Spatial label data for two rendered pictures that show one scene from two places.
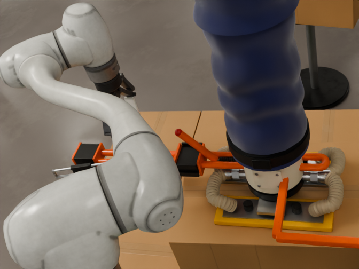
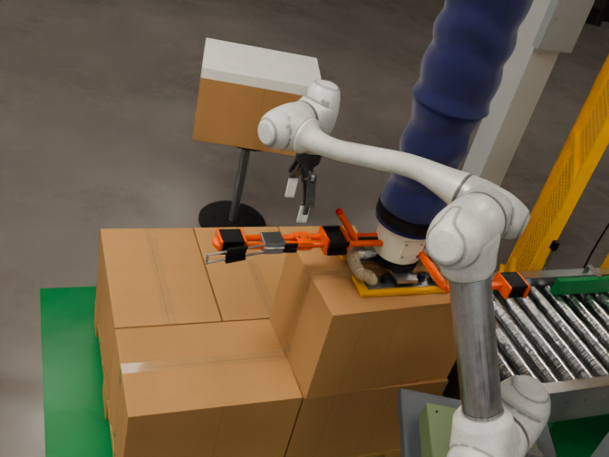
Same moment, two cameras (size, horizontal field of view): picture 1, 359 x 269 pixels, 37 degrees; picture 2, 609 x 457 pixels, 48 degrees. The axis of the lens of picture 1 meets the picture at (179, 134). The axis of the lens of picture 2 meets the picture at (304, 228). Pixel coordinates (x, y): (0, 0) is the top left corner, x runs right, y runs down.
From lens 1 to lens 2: 157 cm
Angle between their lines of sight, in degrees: 42
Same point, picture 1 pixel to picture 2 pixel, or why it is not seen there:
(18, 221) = (466, 223)
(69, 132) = not seen: outside the picture
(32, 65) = (313, 127)
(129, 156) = (488, 186)
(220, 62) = (433, 141)
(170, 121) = (164, 238)
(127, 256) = (204, 369)
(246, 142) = (420, 212)
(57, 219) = (488, 221)
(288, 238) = not seen: hidden behind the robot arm
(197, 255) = (349, 327)
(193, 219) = (340, 296)
